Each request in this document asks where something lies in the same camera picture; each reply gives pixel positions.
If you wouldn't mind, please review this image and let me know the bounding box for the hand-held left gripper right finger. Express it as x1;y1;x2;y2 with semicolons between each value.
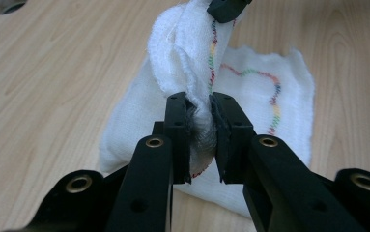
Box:
209;91;367;232

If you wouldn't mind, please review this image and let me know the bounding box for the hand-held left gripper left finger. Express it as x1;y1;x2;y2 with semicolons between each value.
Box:
104;91;193;232

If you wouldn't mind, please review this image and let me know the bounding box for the white cloth with coloured stitching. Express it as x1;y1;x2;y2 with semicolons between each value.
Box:
98;0;316;220

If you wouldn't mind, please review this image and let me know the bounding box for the round grey table grommet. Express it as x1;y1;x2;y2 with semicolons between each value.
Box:
0;0;29;15

